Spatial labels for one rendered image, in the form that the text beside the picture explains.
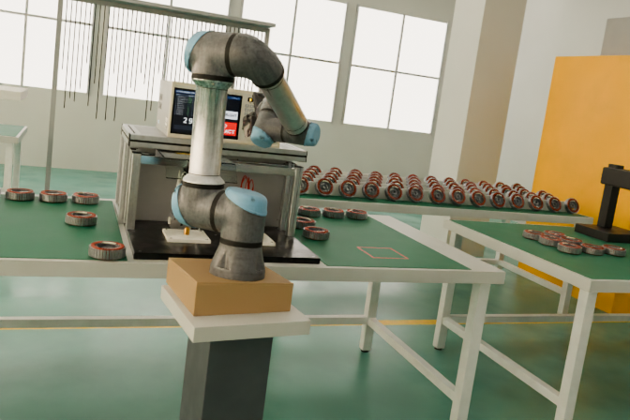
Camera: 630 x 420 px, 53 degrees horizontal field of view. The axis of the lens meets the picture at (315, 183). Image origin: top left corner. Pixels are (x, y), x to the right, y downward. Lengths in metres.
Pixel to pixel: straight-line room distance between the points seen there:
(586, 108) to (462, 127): 1.12
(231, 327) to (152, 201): 1.03
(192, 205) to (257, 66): 0.41
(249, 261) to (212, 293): 0.13
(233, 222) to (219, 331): 0.28
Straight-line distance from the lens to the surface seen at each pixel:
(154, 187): 2.52
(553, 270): 2.93
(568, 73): 5.82
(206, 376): 1.72
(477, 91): 6.05
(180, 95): 2.37
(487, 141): 6.17
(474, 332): 2.66
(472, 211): 4.14
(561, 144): 5.76
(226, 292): 1.65
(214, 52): 1.69
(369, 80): 9.53
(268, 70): 1.67
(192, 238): 2.26
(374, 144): 9.65
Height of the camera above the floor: 1.33
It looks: 8 degrees down
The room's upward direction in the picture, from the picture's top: 8 degrees clockwise
